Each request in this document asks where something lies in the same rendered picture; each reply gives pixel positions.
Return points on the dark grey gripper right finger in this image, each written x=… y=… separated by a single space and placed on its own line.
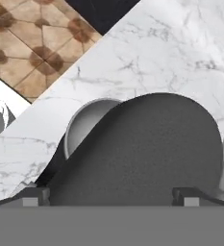
x=188 y=194

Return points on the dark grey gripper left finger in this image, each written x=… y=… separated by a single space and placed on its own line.
x=33 y=195

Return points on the dark grey stand mixer head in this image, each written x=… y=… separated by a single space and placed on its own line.
x=148 y=150

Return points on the grey stand mixer bowl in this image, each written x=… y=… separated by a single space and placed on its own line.
x=84 y=125

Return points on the dark cupboard run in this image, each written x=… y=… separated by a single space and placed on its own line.
x=100 y=12

